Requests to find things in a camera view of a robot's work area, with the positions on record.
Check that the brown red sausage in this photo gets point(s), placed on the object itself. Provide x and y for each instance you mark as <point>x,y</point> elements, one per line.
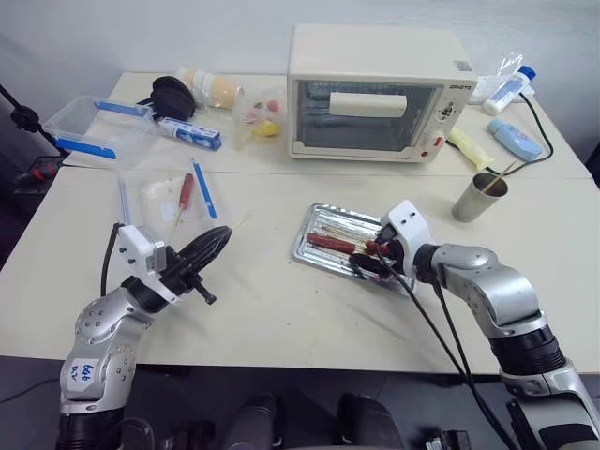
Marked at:
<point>330,242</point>

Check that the silver metal baking tray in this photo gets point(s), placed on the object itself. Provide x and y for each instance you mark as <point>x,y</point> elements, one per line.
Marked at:
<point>328,220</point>

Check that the clear plastic wrapper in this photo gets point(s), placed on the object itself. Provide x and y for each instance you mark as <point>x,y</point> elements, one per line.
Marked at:
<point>508,63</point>

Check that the dark rounded shape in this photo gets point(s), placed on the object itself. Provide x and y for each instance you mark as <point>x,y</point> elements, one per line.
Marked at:
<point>368,422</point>
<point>255,422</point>
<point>133,433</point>

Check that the light blue bottle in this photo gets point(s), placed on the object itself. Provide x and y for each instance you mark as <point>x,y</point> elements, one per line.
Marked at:
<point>515,139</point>

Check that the beige and white bottle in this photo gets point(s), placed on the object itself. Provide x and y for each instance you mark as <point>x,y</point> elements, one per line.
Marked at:
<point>222,94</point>
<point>199,79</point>

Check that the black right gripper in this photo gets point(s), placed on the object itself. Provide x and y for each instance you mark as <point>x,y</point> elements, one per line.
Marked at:
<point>390,253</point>

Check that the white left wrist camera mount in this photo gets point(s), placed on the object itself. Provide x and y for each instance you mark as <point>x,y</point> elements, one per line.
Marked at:
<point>133,246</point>

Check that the yellow candy piece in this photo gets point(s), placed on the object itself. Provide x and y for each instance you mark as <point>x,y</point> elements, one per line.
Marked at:
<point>265,130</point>

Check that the white paper square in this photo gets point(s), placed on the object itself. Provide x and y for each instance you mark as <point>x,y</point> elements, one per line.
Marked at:
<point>167,212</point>

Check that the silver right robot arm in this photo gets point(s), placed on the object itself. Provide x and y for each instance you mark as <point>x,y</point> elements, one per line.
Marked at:
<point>506,290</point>

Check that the thin wooden skewer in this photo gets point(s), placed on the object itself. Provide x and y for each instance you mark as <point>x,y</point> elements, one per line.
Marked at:
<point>178,216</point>
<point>243,219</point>
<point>505,172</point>

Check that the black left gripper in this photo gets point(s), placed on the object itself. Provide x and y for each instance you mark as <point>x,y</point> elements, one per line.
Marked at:
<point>185,277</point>

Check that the white bottle with blue cap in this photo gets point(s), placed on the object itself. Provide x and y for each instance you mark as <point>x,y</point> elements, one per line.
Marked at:
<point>504,94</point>

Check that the black tripod stand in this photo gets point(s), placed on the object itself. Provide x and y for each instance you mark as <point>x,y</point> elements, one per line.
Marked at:
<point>23,118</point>

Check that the black round pouch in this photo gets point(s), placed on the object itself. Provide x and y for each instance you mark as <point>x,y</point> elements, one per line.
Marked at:
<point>171,99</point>

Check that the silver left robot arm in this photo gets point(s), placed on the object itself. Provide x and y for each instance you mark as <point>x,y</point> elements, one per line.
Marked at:
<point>98,328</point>

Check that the grey metal cup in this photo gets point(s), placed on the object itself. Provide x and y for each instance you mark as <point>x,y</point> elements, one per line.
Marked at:
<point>473,202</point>

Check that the blue white toothpaste box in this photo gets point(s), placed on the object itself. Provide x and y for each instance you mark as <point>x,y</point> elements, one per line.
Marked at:
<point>192,133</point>

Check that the clear bag of candies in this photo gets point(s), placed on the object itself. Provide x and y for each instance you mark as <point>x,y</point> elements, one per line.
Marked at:
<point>244,122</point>

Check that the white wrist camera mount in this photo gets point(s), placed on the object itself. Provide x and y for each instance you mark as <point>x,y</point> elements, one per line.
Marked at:
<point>133,246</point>
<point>408,224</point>

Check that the clear bag with blue strips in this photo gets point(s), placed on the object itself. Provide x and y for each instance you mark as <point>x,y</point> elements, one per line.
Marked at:
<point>206,192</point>

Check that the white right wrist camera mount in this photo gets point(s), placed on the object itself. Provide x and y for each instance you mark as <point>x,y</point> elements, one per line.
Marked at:
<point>408,224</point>

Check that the cream toaster oven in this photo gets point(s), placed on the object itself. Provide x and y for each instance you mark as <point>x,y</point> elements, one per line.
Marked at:
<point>375,56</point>

